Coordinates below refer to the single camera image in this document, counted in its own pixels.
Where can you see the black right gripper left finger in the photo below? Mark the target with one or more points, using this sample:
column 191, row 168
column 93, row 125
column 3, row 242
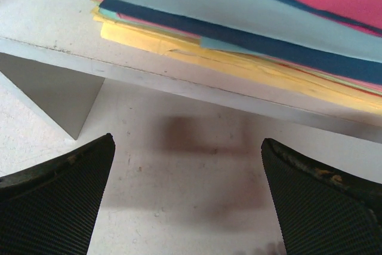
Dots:
column 51, row 208

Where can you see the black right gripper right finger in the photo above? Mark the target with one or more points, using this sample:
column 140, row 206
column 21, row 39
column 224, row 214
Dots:
column 321, row 209

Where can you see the white wooden bookshelf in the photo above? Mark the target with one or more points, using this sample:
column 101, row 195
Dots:
column 54, row 60

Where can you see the dark blue paper sheet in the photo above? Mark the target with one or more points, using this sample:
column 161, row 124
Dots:
column 349, row 67

